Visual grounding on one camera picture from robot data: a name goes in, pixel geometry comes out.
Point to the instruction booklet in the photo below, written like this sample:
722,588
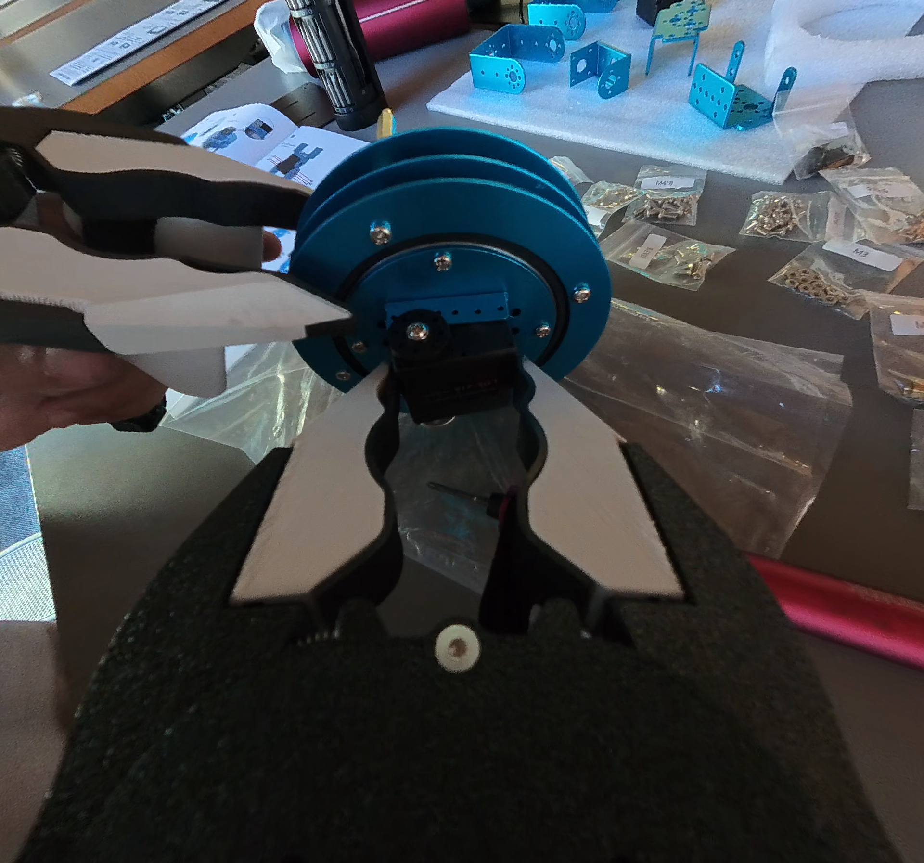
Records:
317,145

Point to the teal multi-hole metal bracket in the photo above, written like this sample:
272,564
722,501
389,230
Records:
682,29

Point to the white plastic bag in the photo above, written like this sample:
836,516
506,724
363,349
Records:
274,33

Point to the white paper leaflet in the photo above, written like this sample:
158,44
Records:
144,29

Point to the small blue metal bracket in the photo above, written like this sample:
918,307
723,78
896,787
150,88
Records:
610,80

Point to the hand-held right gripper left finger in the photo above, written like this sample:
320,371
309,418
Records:
310,516

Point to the black screwdriver bit holder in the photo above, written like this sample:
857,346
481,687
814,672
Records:
346,69

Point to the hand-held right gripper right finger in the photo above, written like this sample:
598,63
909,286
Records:
613,516

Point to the wooden table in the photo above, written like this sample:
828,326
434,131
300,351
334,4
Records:
180,58

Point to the magenta metal tube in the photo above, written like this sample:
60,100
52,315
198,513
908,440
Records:
852,610

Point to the white foam sheet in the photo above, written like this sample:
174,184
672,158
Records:
505,112

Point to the person's left hand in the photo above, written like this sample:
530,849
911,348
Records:
65,394

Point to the blue long U metal bracket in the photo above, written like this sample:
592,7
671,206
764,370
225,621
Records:
570,7
505,65

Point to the red metal cylinder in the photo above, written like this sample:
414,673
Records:
404,11

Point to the pile of small screw bags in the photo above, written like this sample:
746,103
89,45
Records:
671,256

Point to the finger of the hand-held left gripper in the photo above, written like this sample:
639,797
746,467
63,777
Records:
180,300
130,148

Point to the wide blue U metal bracket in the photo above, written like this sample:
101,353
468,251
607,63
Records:
729,101

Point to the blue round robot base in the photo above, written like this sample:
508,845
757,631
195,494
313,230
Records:
462,177

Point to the large clear plastic bag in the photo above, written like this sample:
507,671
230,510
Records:
686,401

